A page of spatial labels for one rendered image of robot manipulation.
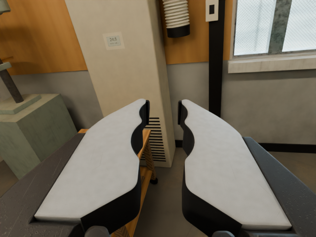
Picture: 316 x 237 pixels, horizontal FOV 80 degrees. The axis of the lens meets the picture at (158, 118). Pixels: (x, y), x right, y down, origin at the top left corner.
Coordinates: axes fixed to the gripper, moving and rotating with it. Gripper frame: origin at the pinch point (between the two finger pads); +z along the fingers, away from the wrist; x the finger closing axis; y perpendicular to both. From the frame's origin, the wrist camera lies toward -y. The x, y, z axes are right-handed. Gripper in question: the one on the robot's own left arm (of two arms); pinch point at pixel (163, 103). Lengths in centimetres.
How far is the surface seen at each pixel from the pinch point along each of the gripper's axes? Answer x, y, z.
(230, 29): 44, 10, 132
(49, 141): -98, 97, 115
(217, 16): 32, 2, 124
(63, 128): -94, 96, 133
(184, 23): 12, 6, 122
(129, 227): -19, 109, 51
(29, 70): -131, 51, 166
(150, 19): -9, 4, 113
